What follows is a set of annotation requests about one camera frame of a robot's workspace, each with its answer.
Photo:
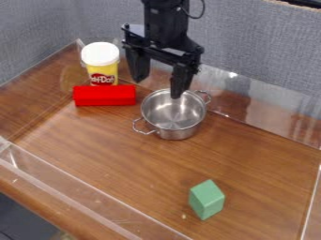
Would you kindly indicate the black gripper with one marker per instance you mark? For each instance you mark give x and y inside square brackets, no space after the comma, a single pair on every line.
[170,47]

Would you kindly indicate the green foam block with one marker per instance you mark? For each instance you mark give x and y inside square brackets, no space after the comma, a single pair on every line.
[206,199]

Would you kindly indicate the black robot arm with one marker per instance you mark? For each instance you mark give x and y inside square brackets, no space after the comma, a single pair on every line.
[166,13]

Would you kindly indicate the yellow Play-Doh can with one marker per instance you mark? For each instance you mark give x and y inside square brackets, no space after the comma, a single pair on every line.
[100,57]

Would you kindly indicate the small steel pot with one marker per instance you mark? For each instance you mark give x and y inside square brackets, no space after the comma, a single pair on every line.
[172,118]

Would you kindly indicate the red rectangular block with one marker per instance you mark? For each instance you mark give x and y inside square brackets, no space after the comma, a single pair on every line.
[115,95]

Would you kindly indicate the clear acrylic table barrier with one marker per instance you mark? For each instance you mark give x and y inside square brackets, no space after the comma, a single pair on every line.
[110,184]

